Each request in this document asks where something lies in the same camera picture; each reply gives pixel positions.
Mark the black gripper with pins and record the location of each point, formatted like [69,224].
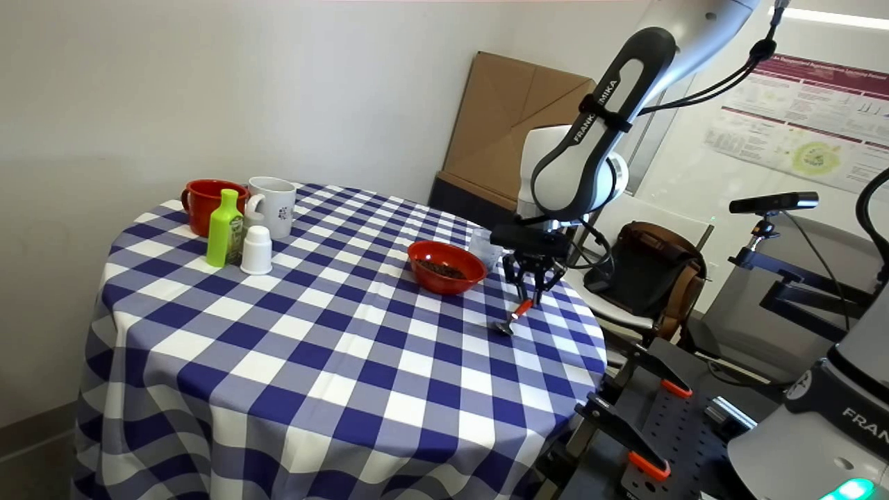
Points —
[532,261]

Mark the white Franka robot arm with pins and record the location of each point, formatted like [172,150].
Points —
[592,148]

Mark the clear plastic measuring cup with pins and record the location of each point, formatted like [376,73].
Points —
[482,245]

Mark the red plastic bowl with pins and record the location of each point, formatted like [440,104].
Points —
[419,266]

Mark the dark brown beans pile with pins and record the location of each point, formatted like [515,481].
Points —
[449,273]

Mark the black crate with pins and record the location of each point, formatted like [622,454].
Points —
[462,209]

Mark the brown cardboard box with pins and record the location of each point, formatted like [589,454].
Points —
[500,128]

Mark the black perforated robot cart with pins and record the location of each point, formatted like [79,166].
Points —
[675,431]

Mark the blue white checkered tablecloth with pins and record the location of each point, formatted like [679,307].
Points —
[322,370]

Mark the white mug with print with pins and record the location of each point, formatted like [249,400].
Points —
[276,213]

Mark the green plastic bottle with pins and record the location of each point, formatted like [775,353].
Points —
[226,238]

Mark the red mug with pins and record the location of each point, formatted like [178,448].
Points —
[197,209]

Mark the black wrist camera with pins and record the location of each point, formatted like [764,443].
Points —
[528,234]

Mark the black bar camera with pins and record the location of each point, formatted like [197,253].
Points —
[772,202]

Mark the black camera tripod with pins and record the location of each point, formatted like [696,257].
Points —
[794,292]

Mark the white wall poster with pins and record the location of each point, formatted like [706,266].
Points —
[815,111]

